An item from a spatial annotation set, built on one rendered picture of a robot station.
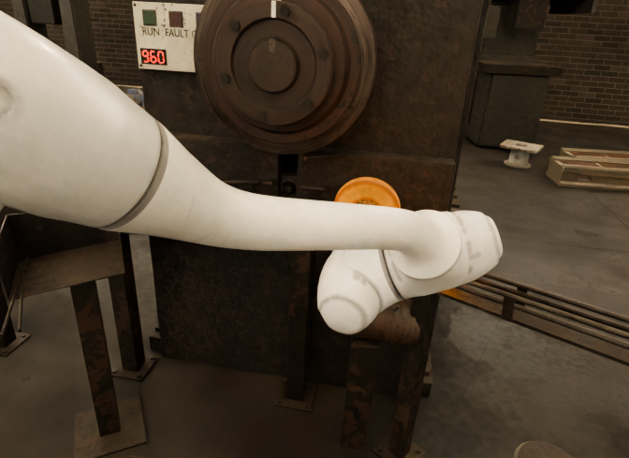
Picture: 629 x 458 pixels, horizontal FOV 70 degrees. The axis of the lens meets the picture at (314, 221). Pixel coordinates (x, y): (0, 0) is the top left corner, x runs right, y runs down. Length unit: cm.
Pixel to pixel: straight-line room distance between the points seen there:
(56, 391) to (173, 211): 155
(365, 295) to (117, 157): 45
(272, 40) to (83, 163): 84
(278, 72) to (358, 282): 60
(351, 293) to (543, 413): 132
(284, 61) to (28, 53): 84
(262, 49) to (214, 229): 74
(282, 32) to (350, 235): 70
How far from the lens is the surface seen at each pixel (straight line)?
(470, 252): 67
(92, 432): 171
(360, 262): 70
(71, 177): 32
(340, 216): 51
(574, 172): 448
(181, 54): 145
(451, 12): 133
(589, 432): 192
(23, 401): 191
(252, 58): 113
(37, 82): 31
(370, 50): 117
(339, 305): 68
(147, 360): 191
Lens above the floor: 122
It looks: 24 degrees down
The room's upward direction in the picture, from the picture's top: 3 degrees clockwise
